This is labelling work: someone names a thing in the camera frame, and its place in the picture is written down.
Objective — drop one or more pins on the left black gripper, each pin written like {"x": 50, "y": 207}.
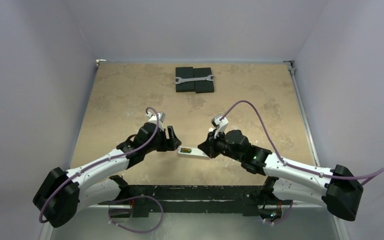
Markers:
{"x": 169, "y": 144}

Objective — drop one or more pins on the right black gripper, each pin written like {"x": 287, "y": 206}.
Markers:
{"x": 212, "y": 144}

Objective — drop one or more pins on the white remote control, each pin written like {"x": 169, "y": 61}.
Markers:
{"x": 195, "y": 153}

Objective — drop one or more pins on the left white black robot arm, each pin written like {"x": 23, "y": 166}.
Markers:
{"x": 64, "y": 193}

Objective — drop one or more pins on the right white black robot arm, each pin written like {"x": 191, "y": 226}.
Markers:
{"x": 335, "y": 189}

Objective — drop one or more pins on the right black foam block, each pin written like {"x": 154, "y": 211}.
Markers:
{"x": 203, "y": 86}

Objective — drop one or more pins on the silver open-end wrench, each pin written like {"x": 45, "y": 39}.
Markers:
{"x": 180, "y": 80}

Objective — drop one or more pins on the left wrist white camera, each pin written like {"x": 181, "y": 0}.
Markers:
{"x": 157, "y": 119}

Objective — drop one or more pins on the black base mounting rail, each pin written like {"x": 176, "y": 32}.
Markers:
{"x": 246, "y": 200}

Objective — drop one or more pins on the right aluminium frame rail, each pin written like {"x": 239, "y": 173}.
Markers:
{"x": 338, "y": 223}

